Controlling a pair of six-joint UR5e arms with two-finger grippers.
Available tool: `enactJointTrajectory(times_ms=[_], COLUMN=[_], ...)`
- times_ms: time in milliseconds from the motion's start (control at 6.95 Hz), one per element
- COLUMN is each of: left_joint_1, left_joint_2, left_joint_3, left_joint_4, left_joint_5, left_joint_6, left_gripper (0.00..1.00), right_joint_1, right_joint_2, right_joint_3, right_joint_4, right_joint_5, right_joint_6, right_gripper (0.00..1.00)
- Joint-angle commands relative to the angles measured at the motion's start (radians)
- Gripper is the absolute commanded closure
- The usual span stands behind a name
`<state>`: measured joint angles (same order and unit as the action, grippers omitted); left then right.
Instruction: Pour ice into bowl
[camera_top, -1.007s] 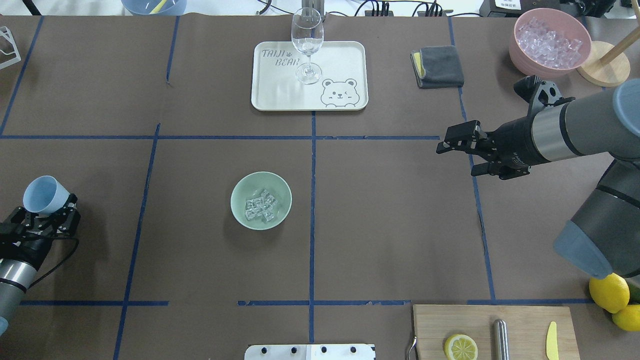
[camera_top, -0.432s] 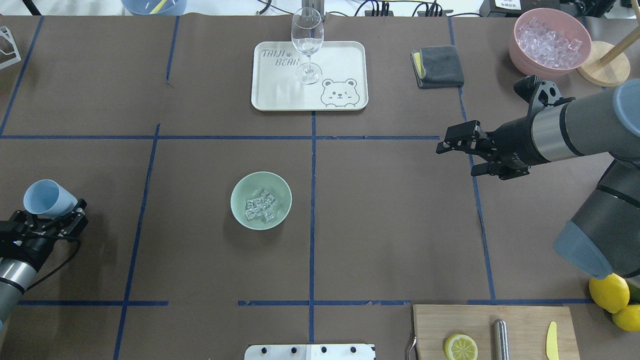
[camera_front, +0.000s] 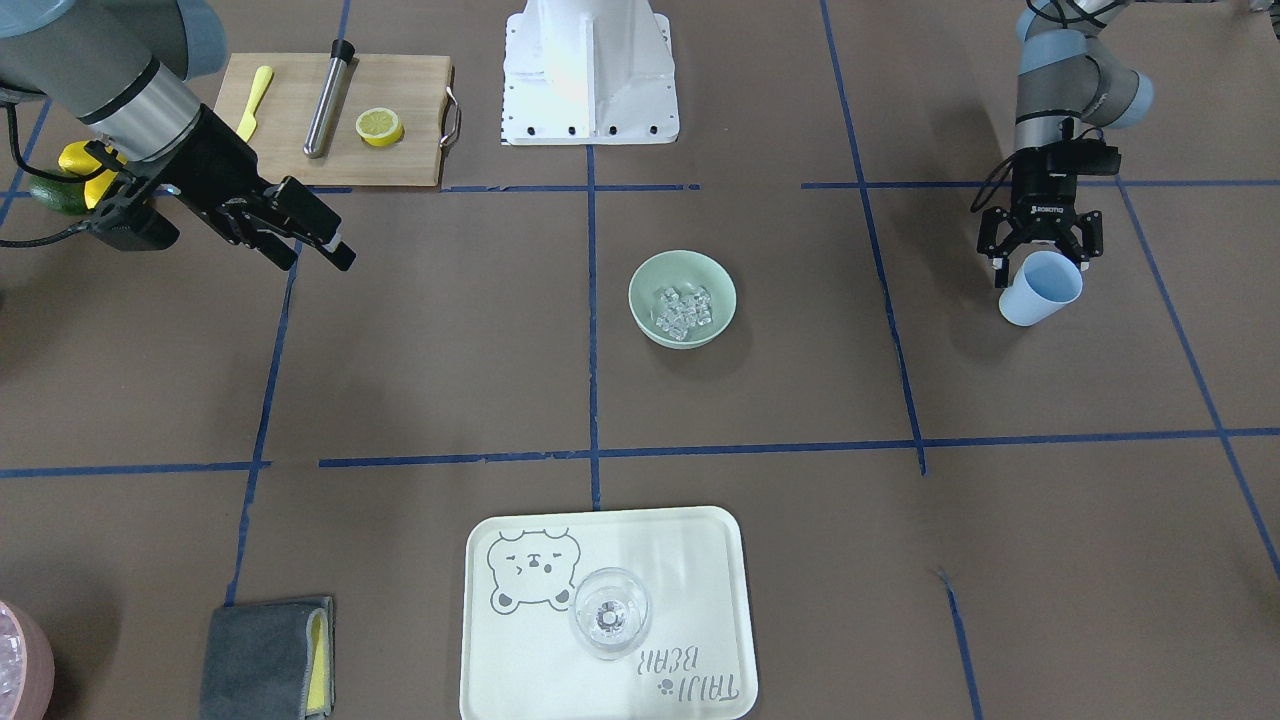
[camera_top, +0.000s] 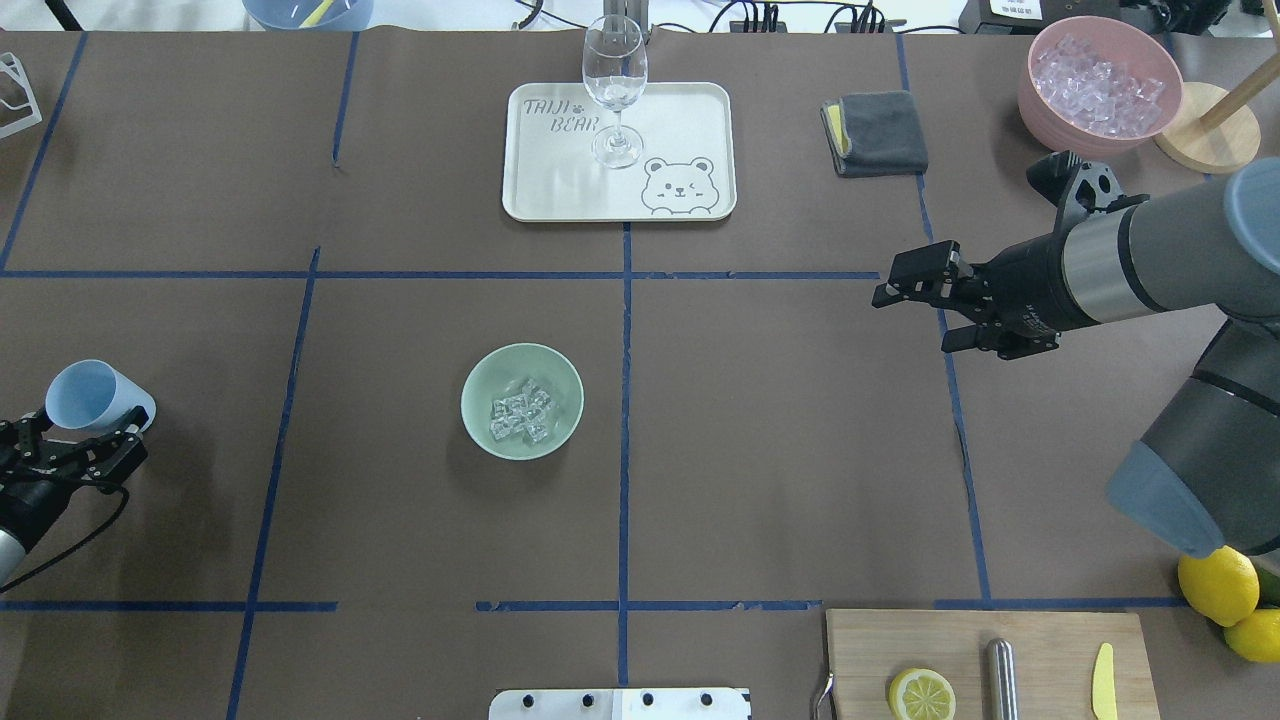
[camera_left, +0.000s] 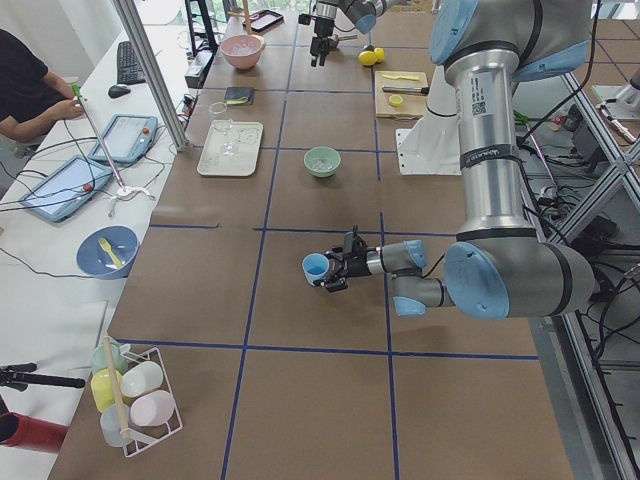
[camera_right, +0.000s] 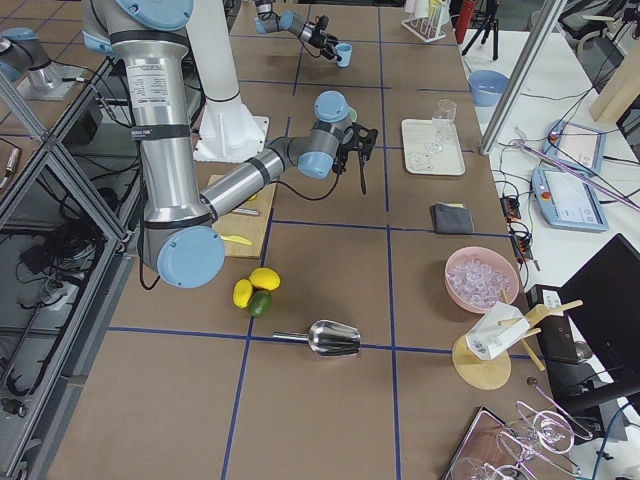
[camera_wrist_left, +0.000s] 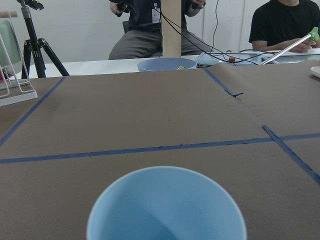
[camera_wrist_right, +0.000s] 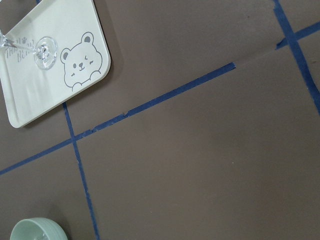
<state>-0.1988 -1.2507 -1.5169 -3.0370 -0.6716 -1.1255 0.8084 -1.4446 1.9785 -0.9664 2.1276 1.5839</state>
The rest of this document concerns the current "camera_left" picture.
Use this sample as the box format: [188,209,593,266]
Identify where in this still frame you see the yellow lemon back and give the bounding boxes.
[373,47,385,63]

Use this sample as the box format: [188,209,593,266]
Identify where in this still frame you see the cream bear print tray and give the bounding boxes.
[196,120,263,177]

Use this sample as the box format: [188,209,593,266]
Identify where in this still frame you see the person in black shirt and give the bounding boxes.
[1,30,84,144]

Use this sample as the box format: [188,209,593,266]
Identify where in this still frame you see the wooden cutting board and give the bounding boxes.
[374,71,429,118]

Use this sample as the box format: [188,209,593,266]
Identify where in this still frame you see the yellow lemon front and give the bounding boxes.
[358,50,379,67]

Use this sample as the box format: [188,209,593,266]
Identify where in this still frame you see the yellow lemon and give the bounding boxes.
[358,50,379,67]
[373,47,385,63]

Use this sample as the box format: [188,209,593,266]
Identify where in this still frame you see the white plastic cup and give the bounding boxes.
[120,361,164,397]

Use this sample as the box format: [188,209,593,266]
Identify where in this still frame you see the clear wine glass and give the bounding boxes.
[209,101,238,156]

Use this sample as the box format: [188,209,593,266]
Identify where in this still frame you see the upper teach pendant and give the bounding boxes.
[102,114,159,165]

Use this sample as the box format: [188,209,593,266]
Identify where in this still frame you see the yellow plastic cup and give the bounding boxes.
[90,368,115,413]

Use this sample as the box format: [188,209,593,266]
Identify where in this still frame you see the green tipped metal rod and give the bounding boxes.
[71,83,156,218]

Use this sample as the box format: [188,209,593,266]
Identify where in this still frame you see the teach pendant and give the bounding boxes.
[19,155,113,223]
[102,114,159,165]

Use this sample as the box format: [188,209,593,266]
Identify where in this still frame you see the half lemon slice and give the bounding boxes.
[388,94,404,107]

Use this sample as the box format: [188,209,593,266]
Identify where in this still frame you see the pink plastic cup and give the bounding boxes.
[130,390,176,427]

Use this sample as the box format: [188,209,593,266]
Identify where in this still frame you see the black computer mouse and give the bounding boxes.
[107,84,131,99]

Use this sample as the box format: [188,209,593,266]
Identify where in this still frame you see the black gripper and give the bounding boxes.
[312,239,373,293]
[310,17,334,67]

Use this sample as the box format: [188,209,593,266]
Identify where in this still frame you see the ice cubes in green bowl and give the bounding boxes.
[311,157,334,172]

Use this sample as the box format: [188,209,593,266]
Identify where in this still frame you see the white cup rack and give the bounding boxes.
[100,336,183,458]

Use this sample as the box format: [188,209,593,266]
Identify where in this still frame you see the wooden cup stand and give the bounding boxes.
[227,0,260,35]

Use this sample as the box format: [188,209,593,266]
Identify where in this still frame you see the lower teach pendant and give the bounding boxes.
[19,155,113,223]

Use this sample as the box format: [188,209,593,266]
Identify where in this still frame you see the clear plastic cup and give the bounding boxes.
[100,404,132,447]

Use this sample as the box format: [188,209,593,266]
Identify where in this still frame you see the blue plastic bowl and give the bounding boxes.
[76,225,139,280]

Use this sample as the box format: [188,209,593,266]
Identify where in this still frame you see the green plastic cup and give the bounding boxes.
[91,338,131,375]

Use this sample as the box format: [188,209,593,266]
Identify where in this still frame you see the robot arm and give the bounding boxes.
[298,0,406,67]
[318,1,595,320]

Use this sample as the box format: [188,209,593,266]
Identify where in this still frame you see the grey folded cloth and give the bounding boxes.
[223,86,255,106]

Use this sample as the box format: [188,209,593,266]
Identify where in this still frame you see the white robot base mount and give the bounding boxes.
[396,66,461,175]

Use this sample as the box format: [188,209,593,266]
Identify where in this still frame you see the pink bowl of ice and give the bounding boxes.
[220,35,266,70]

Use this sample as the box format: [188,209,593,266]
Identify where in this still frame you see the light blue plastic cup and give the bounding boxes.
[301,253,330,286]

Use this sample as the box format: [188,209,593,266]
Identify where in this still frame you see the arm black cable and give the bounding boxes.
[419,252,449,280]

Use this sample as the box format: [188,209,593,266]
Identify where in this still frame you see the black keyboard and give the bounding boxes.
[116,41,146,85]

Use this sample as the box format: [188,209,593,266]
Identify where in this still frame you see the steel ice scoop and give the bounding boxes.
[328,34,359,52]

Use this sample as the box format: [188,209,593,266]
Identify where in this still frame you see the yellow plastic knife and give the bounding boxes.
[381,74,421,81]

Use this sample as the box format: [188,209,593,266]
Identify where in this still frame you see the yellow plastic fork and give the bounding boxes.
[98,237,124,269]

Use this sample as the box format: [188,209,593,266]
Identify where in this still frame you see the aluminium frame post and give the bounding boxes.
[113,0,188,152]

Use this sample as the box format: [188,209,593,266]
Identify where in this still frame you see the green ceramic bowl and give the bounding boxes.
[303,146,341,178]

